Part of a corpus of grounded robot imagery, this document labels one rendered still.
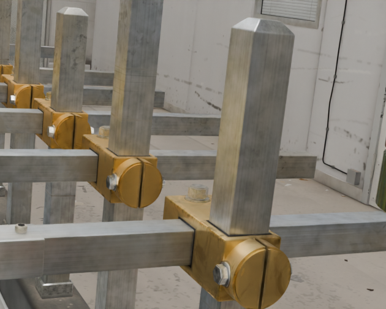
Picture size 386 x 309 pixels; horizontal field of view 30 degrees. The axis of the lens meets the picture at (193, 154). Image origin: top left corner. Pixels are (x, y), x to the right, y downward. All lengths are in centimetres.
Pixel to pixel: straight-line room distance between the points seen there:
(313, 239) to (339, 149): 417
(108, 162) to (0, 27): 75
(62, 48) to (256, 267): 54
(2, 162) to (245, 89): 34
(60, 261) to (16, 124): 51
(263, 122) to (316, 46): 455
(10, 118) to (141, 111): 31
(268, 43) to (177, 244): 17
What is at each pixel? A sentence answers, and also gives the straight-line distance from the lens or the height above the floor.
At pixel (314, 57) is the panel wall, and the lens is 509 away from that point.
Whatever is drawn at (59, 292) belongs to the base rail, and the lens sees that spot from 108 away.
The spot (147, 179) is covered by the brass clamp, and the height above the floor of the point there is 95.
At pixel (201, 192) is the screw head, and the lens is 63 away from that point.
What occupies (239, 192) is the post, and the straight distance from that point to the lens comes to 54.
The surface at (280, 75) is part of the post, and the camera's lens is 54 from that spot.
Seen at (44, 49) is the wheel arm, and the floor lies 95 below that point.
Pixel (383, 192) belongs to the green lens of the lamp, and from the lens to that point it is 31.
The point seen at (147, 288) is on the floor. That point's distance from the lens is 292.
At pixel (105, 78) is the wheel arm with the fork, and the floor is 95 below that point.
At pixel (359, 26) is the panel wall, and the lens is 473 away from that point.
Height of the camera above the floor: 114
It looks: 12 degrees down
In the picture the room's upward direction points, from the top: 6 degrees clockwise
